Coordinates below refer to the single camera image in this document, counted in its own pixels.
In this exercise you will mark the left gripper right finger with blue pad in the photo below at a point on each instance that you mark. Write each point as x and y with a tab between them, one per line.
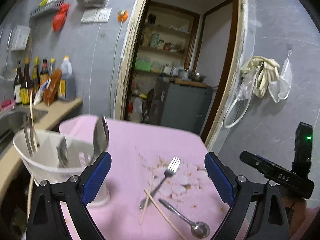
269	220

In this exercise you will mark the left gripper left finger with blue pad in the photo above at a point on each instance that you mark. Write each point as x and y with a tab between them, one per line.
46	220

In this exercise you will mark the steel fork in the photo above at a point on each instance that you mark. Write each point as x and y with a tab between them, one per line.
172	168

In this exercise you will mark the wooden chopstick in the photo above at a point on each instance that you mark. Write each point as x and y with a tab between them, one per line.
33	135
164	215
147	199

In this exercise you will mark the steel spoon pile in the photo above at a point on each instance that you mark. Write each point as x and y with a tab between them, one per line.
100	138

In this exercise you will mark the steel spoon apart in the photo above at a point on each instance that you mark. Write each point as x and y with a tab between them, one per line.
62	153

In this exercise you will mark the steel kitchen sink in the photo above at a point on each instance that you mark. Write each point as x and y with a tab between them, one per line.
10	123

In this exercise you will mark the person's right hand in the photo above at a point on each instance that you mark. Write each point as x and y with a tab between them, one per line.
304	222

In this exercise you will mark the black tracker with green light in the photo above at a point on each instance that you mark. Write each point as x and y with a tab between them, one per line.
303	150

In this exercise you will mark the pink table cloth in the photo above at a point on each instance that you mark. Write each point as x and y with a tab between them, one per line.
137	150

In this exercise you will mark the clear hanging plastic bag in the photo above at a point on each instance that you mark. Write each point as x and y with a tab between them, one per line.
279	90

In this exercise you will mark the grey cabinet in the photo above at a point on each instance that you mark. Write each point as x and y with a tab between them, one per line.
179	106

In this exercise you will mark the steel bowl on cabinet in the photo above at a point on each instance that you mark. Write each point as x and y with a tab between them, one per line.
196	77

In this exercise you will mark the brown snack packet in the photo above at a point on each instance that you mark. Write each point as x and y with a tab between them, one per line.
53	85

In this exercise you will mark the large dark vinegar jug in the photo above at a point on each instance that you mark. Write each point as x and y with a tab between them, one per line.
66	90

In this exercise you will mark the dark soy sauce bottle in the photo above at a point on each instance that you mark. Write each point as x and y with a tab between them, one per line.
26	85

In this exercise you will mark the wine bottle white label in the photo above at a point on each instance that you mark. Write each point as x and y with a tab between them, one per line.
17	84

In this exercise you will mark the green box on shelf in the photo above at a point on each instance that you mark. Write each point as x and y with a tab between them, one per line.
143	66

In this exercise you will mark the wooden shelf unit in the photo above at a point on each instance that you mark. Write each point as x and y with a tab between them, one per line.
166	37

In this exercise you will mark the red plastic bag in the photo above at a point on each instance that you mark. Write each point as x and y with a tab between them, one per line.
60	18

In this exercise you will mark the white wall box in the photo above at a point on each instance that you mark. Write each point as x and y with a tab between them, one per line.
20	39

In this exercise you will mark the orange wall hook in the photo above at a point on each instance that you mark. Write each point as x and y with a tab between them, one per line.
123	15

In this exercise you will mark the white wall switch panel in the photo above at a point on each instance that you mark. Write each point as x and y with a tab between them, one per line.
96	15

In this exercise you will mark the wall wire rack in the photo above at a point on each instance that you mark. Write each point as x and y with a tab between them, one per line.
47	9

